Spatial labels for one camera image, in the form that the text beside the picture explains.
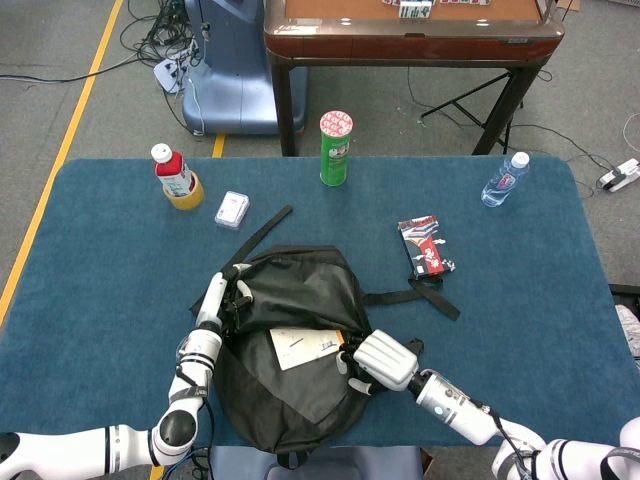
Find yellow tape roll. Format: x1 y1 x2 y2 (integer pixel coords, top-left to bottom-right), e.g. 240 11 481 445
162 172 206 211

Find black red card box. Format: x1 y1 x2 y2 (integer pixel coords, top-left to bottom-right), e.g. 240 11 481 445
397 214 458 280

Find green chip can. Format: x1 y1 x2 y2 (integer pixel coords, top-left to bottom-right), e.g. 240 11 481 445
319 110 357 188

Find upright bamboo mahjong tiles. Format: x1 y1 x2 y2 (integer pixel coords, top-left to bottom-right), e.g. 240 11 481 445
398 1 434 20

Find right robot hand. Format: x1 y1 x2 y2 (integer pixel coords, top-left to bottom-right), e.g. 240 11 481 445
335 328 420 396

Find floor cable tangle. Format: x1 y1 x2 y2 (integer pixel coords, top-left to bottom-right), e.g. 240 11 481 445
124 0 201 66

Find white power strip black plug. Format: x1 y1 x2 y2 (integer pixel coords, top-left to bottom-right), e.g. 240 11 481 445
599 158 640 193

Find brown mahjong table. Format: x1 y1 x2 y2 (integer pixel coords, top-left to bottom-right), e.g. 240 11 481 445
263 0 561 157

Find black fabric backpack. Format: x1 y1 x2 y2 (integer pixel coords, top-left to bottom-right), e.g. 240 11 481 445
189 203 461 469

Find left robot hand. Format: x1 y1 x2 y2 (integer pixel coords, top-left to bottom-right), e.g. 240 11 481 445
195 262 255 334

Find blue robot stand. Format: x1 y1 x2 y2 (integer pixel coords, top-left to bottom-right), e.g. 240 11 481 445
181 0 309 136

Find clear water bottle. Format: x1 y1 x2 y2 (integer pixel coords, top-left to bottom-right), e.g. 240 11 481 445
480 151 531 209

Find white-faced mahjong tile row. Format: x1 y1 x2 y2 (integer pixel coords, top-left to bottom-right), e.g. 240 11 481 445
382 0 494 7

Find blue felt tablecloth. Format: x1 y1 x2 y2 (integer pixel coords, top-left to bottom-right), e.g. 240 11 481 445
0 154 640 449

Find grey robot torso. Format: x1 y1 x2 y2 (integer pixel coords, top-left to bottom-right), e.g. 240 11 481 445
209 444 426 480

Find white power strip with plugs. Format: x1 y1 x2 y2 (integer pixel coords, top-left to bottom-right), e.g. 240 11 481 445
152 47 199 94

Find red drink bottle white cap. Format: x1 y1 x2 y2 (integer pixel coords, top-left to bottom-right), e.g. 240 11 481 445
150 143 197 197

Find white paperback book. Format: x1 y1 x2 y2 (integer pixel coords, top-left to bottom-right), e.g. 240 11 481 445
269 327 346 372

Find white sneaker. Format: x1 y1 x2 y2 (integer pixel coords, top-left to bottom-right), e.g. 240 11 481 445
614 303 640 359

